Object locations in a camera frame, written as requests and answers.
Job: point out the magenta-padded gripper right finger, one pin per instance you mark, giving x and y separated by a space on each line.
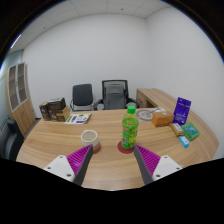
166 166

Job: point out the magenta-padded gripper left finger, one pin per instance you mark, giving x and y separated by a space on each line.
60 166

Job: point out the green drink bottle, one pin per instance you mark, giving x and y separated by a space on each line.
130 130

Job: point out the small blue box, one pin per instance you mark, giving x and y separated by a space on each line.
184 141

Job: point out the small tan box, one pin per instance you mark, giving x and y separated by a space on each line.
176 129

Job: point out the green cloth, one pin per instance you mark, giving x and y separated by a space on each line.
193 136

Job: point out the white and brown cup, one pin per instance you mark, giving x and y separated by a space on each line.
90 138

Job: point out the blue packet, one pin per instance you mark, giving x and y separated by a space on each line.
190 129

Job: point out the orange box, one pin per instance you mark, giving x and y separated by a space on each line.
162 119

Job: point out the flat round red coaster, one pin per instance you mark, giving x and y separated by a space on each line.
120 148

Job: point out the printed leaflet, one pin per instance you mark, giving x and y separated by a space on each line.
78 118

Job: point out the brown cardboard box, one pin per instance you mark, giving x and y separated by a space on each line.
63 115

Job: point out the purple pouch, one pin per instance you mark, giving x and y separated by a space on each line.
182 111

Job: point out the dark armchair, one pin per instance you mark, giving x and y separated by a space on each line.
10 138

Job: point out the black carton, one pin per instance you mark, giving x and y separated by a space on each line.
56 103

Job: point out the wooden side desk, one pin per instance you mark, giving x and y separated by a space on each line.
155 96

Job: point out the black office chair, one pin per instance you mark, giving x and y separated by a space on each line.
82 95

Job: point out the wooden shelf cabinet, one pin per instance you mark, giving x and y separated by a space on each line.
20 100

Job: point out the mesh-back office chair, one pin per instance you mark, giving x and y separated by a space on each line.
126 91

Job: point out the long ceiling light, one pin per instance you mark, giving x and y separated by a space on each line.
15 41

